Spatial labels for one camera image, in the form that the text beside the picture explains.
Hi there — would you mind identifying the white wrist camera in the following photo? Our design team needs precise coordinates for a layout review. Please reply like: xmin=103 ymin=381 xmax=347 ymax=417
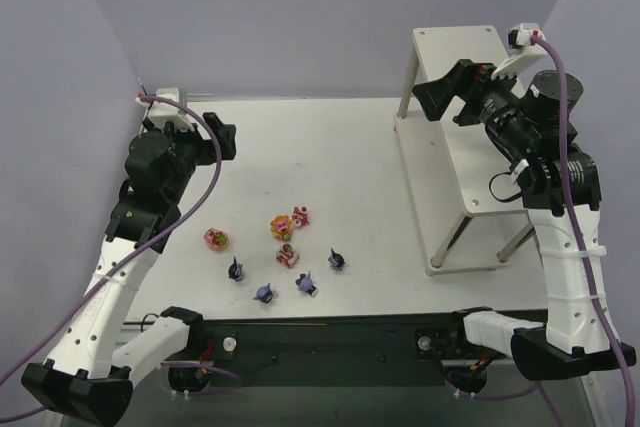
xmin=136 ymin=87 xmax=195 ymax=132
xmin=491 ymin=23 xmax=547 ymax=80

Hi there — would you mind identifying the purple figurine front right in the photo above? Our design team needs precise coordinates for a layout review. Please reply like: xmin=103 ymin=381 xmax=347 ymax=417
xmin=295 ymin=272 xmax=318 ymax=297

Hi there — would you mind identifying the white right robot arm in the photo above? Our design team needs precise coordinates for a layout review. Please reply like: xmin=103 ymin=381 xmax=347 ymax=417
xmin=412 ymin=59 xmax=637 ymax=381

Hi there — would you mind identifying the pink bear cake slice toy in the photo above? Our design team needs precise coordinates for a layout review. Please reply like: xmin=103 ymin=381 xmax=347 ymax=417
xmin=275 ymin=243 xmax=300 ymax=269

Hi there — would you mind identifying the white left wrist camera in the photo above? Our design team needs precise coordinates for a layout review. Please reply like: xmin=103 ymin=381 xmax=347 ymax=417
xmin=136 ymin=87 xmax=195 ymax=132

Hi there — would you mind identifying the white two-tier shelf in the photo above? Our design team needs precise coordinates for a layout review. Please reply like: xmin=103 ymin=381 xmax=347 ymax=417
xmin=394 ymin=26 xmax=542 ymax=276

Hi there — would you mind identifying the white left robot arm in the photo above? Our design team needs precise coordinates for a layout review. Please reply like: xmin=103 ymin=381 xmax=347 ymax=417
xmin=21 ymin=112 xmax=237 ymax=426

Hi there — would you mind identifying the pink bear strawberry hat toy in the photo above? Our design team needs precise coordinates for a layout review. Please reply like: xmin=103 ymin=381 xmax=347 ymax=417
xmin=292 ymin=206 xmax=310 ymax=229

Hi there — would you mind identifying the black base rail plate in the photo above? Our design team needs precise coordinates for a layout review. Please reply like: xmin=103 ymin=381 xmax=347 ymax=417
xmin=119 ymin=311 xmax=551 ymax=388

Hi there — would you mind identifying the purple black figurine far right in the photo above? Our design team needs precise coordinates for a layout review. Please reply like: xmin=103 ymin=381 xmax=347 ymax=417
xmin=328 ymin=249 xmax=346 ymax=272

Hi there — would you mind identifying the pink bear donut toy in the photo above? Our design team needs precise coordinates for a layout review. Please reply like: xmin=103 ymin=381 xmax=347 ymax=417
xmin=203 ymin=228 xmax=230 ymax=252

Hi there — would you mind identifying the purple black figurine far left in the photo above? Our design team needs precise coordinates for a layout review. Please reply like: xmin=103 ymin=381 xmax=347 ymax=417
xmin=228 ymin=257 xmax=244 ymax=282

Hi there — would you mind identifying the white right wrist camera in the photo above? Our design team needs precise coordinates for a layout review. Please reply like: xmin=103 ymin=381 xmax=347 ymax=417
xmin=491 ymin=23 xmax=547 ymax=80

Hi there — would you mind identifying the purple figurine front left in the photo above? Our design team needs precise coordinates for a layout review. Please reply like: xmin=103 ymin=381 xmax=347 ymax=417
xmin=253 ymin=283 xmax=275 ymax=304

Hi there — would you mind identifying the purple black figurine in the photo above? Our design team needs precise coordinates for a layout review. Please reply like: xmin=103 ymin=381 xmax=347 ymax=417
xmin=228 ymin=257 xmax=244 ymax=282
xmin=328 ymin=249 xmax=346 ymax=272

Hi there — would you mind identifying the pink bear sunflower toy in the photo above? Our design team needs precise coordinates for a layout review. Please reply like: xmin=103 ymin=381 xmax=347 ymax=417
xmin=270 ymin=215 xmax=294 ymax=242

